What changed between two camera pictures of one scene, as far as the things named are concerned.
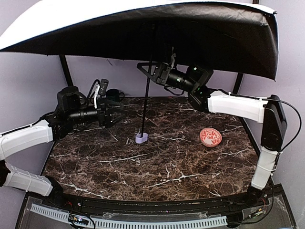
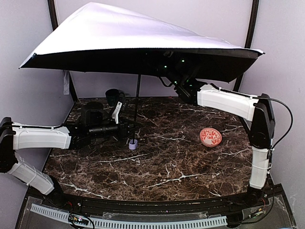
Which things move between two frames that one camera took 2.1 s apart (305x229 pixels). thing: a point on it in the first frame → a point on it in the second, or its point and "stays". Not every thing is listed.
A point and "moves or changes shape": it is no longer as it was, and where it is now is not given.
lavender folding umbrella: [240, 36] moves or changes shape
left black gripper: [103, 114] → [124, 130]
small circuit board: [77, 220] stays
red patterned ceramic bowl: [210, 137] stays
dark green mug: [115, 95] stays
